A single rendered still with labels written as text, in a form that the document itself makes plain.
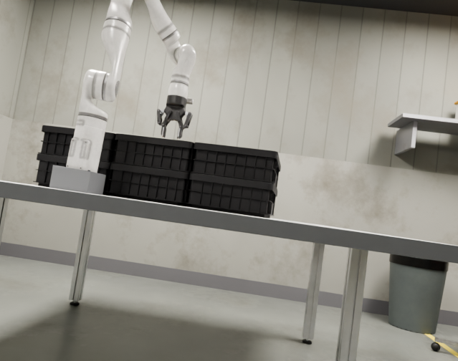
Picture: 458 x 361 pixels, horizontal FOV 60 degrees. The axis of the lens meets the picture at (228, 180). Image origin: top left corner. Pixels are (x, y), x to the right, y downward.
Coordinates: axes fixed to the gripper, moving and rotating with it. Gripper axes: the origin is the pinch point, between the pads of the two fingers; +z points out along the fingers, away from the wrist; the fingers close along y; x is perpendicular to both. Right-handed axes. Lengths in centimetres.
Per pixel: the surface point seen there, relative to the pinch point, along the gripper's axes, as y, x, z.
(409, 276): 139, 187, 53
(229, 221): 35, -49, 29
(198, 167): 14.4, -6.9, 12.2
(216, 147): 20.0, -8.1, 4.8
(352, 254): 72, 13, 35
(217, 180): 21.9, -7.8, 16.0
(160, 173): 1.0, -8.1, 16.2
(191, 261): -40, 217, 71
